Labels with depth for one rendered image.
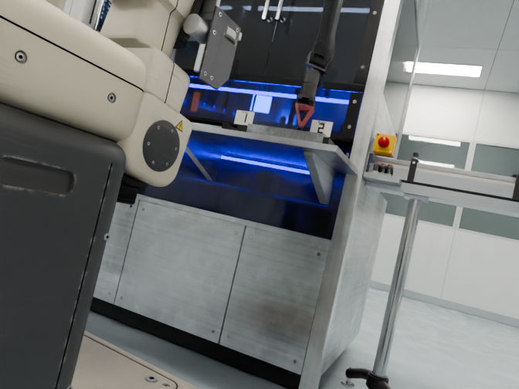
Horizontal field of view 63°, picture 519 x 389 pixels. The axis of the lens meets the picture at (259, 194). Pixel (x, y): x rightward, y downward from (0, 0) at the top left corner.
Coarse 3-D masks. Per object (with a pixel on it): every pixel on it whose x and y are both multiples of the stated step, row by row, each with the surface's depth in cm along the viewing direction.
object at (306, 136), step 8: (248, 128) 137; (256, 128) 136; (264, 128) 135; (272, 128) 134; (280, 128) 133; (280, 136) 132; (288, 136) 131; (296, 136) 130; (304, 136) 129; (312, 136) 128; (320, 136) 127
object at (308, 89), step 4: (304, 84) 151; (308, 84) 150; (312, 84) 150; (304, 88) 150; (308, 88) 150; (312, 88) 150; (316, 88) 151; (300, 92) 152; (304, 92) 150; (308, 92) 150; (312, 92) 150; (316, 92) 152; (300, 96) 148; (304, 96) 148; (308, 96) 147; (312, 96) 150; (300, 100) 152; (304, 100) 152; (312, 100) 147
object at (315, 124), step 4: (312, 120) 168; (316, 120) 168; (320, 120) 167; (312, 124) 168; (316, 124) 168; (320, 124) 167; (324, 124) 166; (328, 124) 166; (332, 124) 165; (312, 128) 168; (316, 128) 167; (324, 128) 166; (328, 128) 165; (316, 132) 167; (324, 132) 166; (328, 132) 165; (328, 136) 165
